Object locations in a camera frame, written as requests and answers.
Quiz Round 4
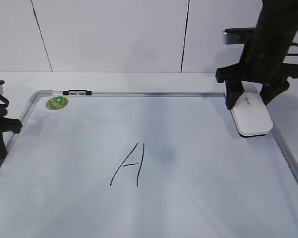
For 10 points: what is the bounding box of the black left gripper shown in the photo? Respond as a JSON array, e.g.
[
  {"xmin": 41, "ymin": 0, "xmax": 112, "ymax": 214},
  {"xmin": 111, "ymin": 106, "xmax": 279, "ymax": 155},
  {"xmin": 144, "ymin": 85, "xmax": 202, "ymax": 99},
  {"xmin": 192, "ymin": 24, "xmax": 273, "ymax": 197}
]
[{"xmin": 0, "ymin": 117, "xmax": 22, "ymax": 160}]

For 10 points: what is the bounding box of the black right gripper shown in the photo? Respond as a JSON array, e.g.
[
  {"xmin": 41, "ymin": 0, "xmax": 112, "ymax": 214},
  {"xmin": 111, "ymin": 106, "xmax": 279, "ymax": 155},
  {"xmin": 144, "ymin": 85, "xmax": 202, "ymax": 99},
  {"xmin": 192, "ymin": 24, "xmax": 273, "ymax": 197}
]
[{"xmin": 216, "ymin": 60, "xmax": 298, "ymax": 110}]

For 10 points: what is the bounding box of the white rectangular board eraser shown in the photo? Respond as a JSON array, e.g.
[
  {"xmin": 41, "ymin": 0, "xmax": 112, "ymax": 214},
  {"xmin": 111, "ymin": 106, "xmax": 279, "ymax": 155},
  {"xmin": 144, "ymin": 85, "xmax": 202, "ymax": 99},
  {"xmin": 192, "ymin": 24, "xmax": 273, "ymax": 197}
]
[{"xmin": 230, "ymin": 82, "xmax": 273, "ymax": 137}]

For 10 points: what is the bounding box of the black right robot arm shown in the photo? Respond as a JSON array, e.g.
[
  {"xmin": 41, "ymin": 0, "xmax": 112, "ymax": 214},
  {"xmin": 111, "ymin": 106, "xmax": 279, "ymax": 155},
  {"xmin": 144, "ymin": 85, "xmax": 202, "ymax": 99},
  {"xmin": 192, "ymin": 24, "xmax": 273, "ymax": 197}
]
[{"xmin": 216, "ymin": 0, "xmax": 298, "ymax": 110}]

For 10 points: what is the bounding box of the round green sticker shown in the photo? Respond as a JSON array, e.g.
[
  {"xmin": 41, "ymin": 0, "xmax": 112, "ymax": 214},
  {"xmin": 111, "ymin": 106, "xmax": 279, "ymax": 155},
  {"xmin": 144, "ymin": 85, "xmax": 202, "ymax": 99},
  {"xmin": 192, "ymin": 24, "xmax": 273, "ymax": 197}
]
[{"xmin": 46, "ymin": 96, "xmax": 69, "ymax": 111}]

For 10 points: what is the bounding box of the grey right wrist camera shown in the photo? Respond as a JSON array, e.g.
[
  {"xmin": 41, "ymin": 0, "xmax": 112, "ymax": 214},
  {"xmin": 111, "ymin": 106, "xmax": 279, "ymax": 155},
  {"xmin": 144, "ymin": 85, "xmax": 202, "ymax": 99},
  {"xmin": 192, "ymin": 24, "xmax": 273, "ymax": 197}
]
[{"xmin": 222, "ymin": 28, "xmax": 255, "ymax": 45}]

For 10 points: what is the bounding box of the black and silver frame clip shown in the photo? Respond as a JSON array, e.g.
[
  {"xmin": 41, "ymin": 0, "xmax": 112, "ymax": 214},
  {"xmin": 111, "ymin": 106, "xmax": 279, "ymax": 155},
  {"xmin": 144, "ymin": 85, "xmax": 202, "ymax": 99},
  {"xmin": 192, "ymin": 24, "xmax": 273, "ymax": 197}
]
[{"xmin": 62, "ymin": 90, "xmax": 92, "ymax": 96}]

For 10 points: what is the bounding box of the white whiteboard with aluminium frame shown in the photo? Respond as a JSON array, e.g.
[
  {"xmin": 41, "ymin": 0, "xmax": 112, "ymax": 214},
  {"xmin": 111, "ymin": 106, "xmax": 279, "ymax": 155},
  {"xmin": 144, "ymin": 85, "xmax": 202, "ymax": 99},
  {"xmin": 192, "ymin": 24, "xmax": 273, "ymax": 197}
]
[{"xmin": 0, "ymin": 96, "xmax": 298, "ymax": 238}]

